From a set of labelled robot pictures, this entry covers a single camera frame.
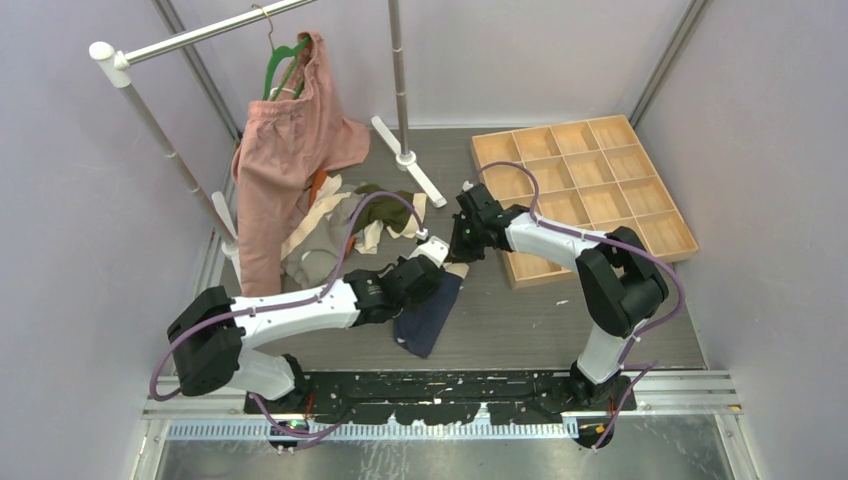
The navy underwear cream waistband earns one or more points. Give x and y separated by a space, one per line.
417 330

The pink trousers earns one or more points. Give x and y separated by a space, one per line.
285 142

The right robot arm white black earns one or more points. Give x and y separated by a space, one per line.
621 286

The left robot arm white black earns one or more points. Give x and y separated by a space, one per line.
215 341

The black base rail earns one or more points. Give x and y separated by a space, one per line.
511 397

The orange underwear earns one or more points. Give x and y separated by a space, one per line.
318 181

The wooden compartment tray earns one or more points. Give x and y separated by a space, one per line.
593 174

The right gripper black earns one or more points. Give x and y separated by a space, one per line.
461 251

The green clothes hanger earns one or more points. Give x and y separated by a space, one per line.
282 61

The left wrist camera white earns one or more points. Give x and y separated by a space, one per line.
434 248

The olive green underwear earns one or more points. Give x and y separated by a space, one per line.
393 213

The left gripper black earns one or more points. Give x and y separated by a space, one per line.
401 261

